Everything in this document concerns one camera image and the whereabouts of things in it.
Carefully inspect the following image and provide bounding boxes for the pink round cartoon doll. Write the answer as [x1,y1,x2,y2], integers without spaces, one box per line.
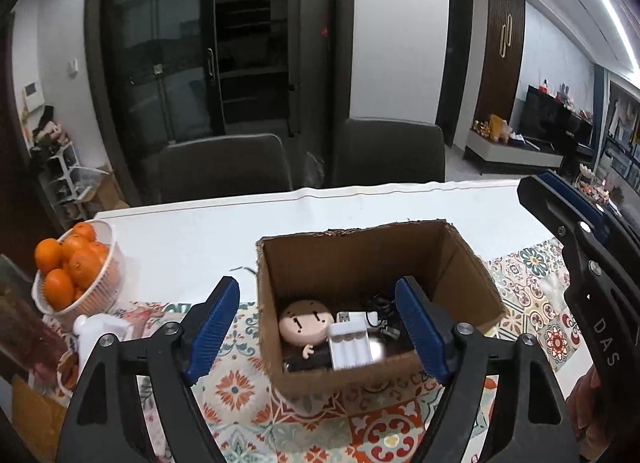
[278,299,335,359]

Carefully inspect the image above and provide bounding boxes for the pile of oranges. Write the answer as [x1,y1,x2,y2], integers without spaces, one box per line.
[34,222,112,311]

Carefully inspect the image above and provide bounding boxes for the cardboard box on floor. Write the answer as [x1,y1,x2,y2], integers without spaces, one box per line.
[82,163,132,216]

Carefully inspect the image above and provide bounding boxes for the brown cardboard box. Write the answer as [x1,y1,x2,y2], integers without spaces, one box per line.
[256,218,507,399]

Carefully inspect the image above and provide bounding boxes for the black television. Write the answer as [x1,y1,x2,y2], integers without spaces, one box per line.
[522,84,596,149]

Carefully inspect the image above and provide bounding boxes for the yellow woven box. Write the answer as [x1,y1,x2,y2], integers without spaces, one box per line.
[10,375,67,463]

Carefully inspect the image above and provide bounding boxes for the dark glass sliding door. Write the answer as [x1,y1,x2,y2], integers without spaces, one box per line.
[85,0,351,204]

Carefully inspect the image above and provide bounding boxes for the silver oval gadget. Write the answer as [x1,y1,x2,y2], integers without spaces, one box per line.
[367,330,416,361]

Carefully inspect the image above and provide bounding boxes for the colourful patterned table runner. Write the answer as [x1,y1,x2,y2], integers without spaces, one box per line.
[135,238,591,463]

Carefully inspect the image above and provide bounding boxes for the grey dining chair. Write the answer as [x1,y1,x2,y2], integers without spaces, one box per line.
[159,133,293,204]
[330,118,446,189]

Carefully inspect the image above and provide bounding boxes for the black power adapter with cable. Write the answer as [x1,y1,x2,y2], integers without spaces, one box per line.
[362,293,403,331]

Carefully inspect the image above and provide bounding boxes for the white battery charger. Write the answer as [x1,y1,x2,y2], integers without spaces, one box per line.
[326,320,372,371]

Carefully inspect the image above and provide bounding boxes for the white shelf rack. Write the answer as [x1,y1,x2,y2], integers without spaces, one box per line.
[30,106,108,224]

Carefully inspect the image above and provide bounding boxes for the orange striped round object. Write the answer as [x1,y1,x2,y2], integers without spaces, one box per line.
[55,350,81,396]

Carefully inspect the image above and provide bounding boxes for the dark reddish-brown bundle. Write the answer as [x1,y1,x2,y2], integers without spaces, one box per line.
[0,280,69,376]

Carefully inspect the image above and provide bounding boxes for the white plastic fruit basket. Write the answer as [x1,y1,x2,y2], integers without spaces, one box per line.
[31,220,123,318]

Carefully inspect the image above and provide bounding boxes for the person's right hand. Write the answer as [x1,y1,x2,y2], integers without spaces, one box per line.
[570,368,610,444]

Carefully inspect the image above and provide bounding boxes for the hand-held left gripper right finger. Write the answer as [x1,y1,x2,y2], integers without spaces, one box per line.
[394,275,581,463]

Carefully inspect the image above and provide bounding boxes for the white wall intercom panel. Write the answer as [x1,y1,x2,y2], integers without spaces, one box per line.
[22,83,45,113]

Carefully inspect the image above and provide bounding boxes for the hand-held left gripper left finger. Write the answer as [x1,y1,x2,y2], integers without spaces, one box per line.
[55,275,241,463]

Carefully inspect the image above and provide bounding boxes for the blue-framed display shelf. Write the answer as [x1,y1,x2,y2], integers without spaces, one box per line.
[594,66,640,206]

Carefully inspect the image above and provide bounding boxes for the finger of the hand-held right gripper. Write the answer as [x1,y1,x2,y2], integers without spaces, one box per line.
[544,169,626,230]
[517,176,609,290]

